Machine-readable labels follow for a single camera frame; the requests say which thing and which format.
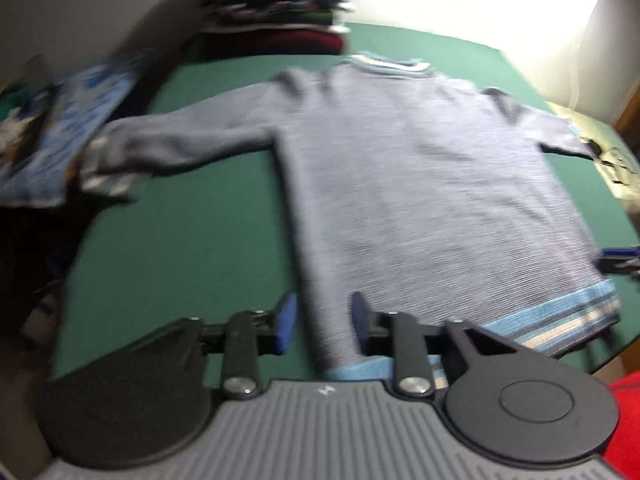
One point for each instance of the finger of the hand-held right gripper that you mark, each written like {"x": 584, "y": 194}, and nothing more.
{"x": 620, "y": 260}

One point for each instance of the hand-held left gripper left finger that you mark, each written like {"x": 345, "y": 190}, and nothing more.
{"x": 286, "y": 322}

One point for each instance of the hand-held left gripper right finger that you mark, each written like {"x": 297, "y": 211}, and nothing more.
{"x": 359, "y": 321}

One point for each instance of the grey blue-striped knit sweater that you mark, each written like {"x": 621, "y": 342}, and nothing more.
{"x": 415, "y": 190}

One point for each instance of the stack of folded clothes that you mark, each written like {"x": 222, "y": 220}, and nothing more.
{"x": 282, "y": 5}

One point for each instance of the green table cloth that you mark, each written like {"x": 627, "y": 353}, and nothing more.
{"x": 190, "y": 240}

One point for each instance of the pale patterned bed sheet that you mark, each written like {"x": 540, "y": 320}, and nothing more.
{"x": 600, "y": 130}

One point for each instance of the person's red clothing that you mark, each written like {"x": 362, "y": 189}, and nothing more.
{"x": 625, "y": 425}

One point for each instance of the blue patterned cloth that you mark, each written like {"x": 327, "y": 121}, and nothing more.
{"x": 65, "y": 140}

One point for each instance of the brown wooden door frame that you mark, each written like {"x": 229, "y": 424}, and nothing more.
{"x": 629, "y": 120}

